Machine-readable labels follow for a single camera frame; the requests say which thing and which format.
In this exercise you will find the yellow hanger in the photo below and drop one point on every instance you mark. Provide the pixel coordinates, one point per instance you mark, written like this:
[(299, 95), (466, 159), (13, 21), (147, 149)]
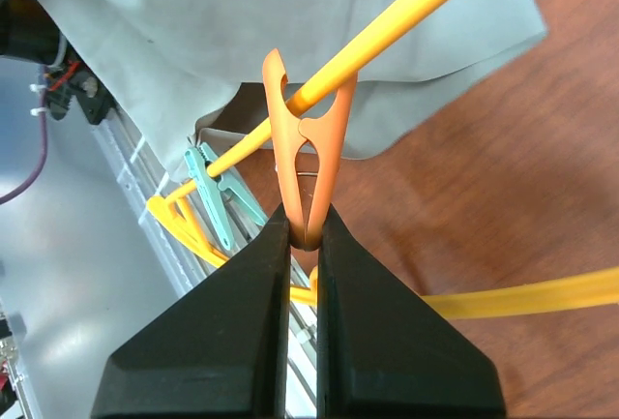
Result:
[(307, 131)]

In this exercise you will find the light blue clothespin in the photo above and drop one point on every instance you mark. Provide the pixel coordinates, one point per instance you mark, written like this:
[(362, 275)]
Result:
[(215, 191)]

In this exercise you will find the grey underwear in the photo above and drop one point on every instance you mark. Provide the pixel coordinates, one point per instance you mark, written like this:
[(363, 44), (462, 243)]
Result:
[(172, 63)]

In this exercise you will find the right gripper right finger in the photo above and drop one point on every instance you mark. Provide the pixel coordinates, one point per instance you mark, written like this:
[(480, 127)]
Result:
[(383, 351)]

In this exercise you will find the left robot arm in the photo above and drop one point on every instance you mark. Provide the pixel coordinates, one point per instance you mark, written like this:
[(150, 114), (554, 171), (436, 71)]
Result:
[(29, 34)]

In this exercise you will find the aluminium rail frame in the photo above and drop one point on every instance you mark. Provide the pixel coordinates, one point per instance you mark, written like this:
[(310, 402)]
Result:
[(98, 246)]

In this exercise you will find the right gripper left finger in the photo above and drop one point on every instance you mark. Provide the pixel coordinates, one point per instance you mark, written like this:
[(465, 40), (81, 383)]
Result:
[(219, 351)]

